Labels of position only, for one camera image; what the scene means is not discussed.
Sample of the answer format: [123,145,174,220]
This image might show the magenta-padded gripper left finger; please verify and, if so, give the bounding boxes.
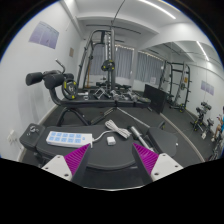
[40,142,97,186]

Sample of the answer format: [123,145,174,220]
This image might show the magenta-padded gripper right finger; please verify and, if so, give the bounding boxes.
[131,142,185,184]

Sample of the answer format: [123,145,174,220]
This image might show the small white charger block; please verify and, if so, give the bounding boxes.
[106,135,117,146]

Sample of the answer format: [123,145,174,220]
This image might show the white power strip blue sockets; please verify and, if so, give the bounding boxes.
[45,130,94,149]

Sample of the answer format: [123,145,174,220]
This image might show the black padded weight bench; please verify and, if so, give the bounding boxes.
[18,121,179,188]

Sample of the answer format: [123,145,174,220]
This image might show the black upright panel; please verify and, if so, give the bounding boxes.
[143,83,168,115]

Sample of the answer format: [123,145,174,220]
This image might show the black exercise machine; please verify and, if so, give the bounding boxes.
[191,101,214,134]

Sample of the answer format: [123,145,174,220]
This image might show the black yellow weight plate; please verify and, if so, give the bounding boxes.
[61,78,79,100]
[101,59,116,72]

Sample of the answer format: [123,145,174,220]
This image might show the group of dumbbells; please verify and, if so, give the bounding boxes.
[84,84,151,103]

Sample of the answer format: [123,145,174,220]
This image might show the black bench with foam rollers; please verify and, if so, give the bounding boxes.
[25,59,152,128]

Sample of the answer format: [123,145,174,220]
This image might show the black power rack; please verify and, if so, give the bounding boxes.
[158,59,193,114]

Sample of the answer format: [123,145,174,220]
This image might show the grey window curtain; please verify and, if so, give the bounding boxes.
[89,44,134,80]
[134,50,164,84]

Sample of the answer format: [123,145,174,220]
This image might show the long ceiling light strip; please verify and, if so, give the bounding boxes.
[138,0,177,20]

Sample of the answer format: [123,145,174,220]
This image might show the white power strip cable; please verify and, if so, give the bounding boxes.
[91,119,133,144]

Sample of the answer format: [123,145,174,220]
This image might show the metal key ring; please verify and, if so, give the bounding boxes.
[27,124,41,136]

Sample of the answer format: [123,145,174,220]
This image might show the white wall socket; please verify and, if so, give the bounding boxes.
[7,129,18,145]

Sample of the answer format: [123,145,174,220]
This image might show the small purple wall poster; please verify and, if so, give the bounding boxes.
[200,79,215,97]

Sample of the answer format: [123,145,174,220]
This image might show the grey cable gym machine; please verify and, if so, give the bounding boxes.
[76,0,118,98]

